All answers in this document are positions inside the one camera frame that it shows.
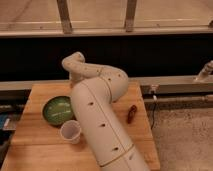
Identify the dark red elongated object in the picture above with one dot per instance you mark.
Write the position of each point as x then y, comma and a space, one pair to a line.
131, 113

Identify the metal fitting at right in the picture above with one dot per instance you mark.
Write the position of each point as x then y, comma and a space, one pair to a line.
205, 72

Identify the translucent plastic cup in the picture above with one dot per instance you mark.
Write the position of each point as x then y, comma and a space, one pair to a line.
71, 131

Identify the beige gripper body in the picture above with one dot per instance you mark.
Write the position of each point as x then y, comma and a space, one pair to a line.
74, 79

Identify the green ceramic bowl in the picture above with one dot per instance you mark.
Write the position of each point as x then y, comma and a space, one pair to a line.
58, 110

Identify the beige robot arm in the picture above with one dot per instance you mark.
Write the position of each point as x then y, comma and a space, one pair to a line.
94, 88

